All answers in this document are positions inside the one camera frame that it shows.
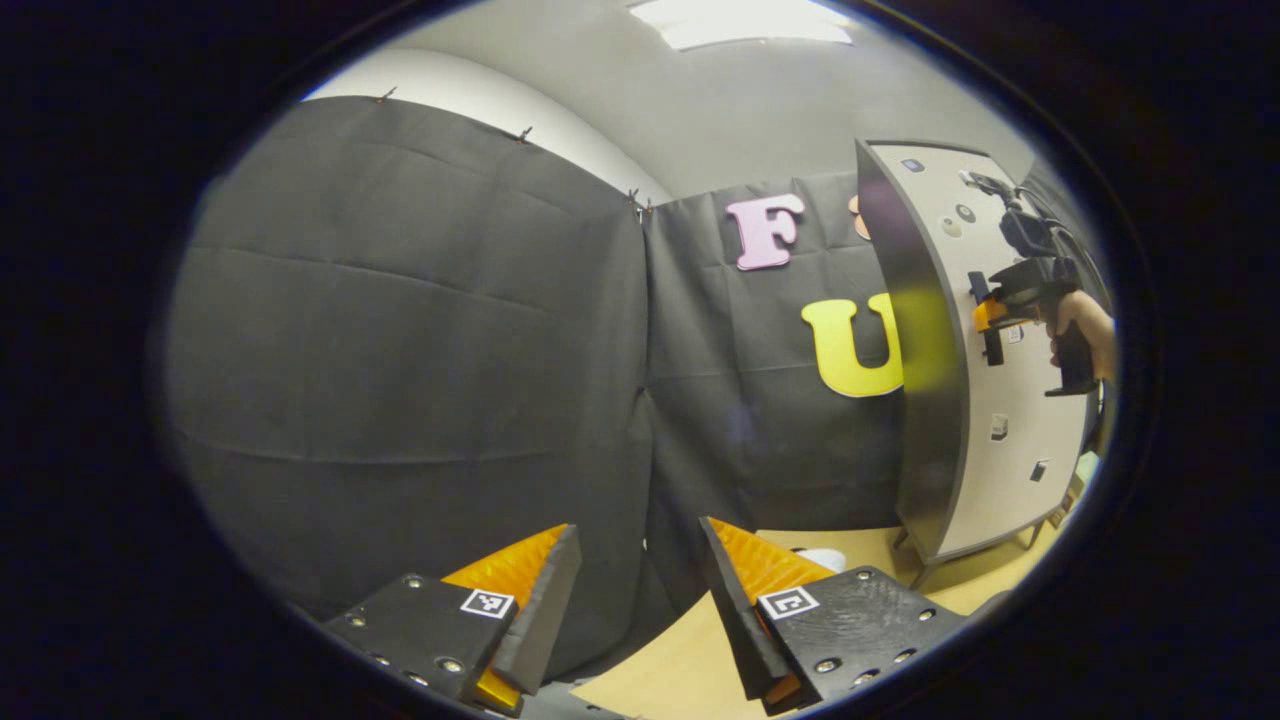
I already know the black door handle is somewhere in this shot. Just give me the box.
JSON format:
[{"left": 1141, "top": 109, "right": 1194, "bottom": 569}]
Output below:
[{"left": 968, "top": 270, "right": 1005, "bottom": 367}]

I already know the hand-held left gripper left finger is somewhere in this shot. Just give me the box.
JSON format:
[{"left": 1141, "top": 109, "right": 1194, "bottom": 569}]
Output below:
[{"left": 322, "top": 524, "right": 583, "bottom": 717}]

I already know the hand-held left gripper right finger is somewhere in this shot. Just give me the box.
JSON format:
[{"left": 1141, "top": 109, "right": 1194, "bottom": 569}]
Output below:
[{"left": 697, "top": 517, "right": 969, "bottom": 717}]

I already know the dark grey cabinet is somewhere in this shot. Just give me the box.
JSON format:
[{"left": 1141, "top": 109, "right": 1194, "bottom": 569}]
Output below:
[{"left": 855, "top": 138, "right": 1098, "bottom": 591}]

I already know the black backdrop cloth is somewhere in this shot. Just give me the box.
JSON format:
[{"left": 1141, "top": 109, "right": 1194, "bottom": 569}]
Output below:
[{"left": 165, "top": 95, "right": 1111, "bottom": 681}]

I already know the ceiling light panel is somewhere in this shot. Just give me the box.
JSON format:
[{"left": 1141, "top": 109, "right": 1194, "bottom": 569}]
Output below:
[{"left": 628, "top": 0, "right": 856, "bottom": 51}]

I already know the white cabinet door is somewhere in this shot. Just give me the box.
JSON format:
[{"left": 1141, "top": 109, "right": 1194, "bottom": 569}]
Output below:
[{"left": 870, "top": 143, "right": 1098, "bottom": 561}]

